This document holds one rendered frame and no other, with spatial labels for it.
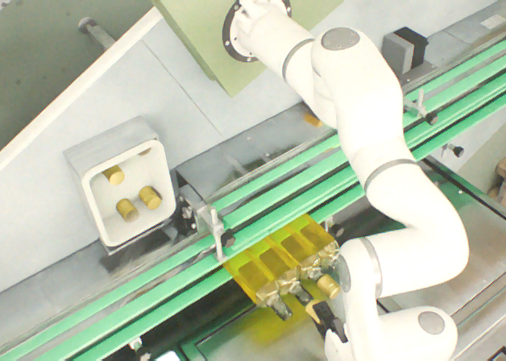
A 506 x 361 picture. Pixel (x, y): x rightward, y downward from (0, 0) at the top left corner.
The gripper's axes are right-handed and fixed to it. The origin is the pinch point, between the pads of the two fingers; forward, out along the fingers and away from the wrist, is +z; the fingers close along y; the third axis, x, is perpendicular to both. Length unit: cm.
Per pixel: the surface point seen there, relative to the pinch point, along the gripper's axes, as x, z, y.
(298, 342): 3.9, 2.8, -12.7
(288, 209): -3.5, 25.1, 6.5
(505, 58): -78, 44, 15
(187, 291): 23.9, 19.6, -3.5
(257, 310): 9.3, 14.1, -12.7
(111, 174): 32, 30, 27
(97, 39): 24, 103, 15
